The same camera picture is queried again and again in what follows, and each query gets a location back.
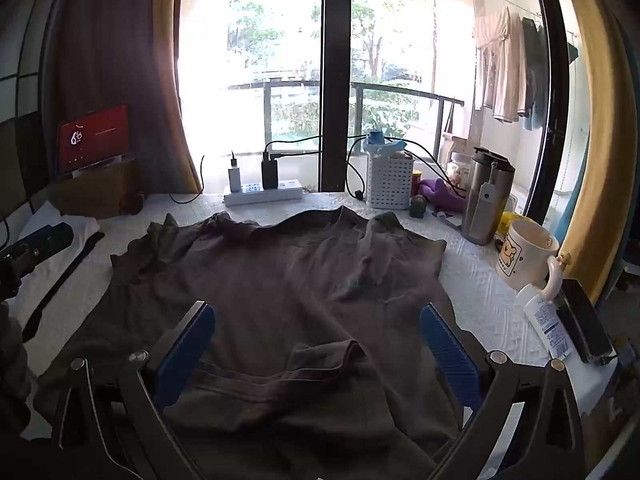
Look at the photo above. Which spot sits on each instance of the white plastic basket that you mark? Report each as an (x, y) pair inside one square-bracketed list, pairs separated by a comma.
[(390, 182)]

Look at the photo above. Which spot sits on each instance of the balcony railing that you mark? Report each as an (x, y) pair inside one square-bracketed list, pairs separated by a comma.
[(400, 92)]

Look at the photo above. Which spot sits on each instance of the dark grey t-shirt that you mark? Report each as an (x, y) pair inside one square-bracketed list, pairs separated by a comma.
[(280, 285)]

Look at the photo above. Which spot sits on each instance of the beige hanging shirt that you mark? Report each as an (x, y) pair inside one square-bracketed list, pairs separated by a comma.
[(500, 65)]

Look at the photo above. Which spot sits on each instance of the green figurine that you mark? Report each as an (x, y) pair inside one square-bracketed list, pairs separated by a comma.
[(417, 206)]

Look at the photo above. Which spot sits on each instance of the clear snack jar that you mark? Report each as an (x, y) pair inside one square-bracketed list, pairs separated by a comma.
[(459, 170)]

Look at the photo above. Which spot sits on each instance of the white cartoon mug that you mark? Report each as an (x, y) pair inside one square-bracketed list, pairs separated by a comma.
[(522, 260)]

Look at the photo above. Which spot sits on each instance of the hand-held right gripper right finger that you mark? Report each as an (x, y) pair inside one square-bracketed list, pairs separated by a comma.
[(450, 355)]

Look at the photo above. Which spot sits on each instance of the tablet with red screen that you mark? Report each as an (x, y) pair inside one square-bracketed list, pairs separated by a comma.
[(92, 137)]

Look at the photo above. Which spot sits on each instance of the blue face mask pack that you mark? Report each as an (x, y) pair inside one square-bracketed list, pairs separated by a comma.
[(392, 146)]

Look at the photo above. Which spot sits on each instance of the white folded cloth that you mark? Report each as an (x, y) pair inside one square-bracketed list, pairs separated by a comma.
[(50, 265)]

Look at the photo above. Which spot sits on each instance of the yellow packet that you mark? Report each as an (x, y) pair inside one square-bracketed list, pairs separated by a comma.
[(507, 225)]

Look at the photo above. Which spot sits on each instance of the dark hanging garment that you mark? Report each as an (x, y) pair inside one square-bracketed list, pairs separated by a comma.
[(534, 70)]

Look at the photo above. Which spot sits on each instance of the blue plastic cup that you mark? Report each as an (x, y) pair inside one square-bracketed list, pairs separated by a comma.
[(376, 136)]

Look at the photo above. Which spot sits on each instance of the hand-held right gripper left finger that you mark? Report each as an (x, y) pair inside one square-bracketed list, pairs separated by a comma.
[(187, 355)]

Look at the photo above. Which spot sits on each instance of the red can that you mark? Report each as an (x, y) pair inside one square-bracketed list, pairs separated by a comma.
[(416, 182)]

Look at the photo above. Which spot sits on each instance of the purple cloth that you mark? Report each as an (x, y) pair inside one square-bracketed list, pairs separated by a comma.
[(442, 195)]

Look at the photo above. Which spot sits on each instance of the black window post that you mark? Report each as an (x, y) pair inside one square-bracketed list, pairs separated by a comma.
[(336, 85)]

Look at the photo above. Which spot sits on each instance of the cardboard box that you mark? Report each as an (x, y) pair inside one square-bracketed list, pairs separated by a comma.
[(95, 190)]

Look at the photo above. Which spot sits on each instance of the white power strip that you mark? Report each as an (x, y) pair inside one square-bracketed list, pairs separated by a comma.
[(265, 194)]

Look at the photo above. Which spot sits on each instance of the dark curtain with yellow edge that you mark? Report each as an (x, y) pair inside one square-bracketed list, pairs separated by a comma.
[(125, 50)]

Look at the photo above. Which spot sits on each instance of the black door frame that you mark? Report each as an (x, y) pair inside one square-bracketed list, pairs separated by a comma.
[(552, 85)]

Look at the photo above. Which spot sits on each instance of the white lotion tube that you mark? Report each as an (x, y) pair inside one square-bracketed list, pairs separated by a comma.
[(542, 317)]

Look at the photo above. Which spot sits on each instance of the steel thermos bottle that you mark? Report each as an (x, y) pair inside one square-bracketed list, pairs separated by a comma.
[(482, 200)]

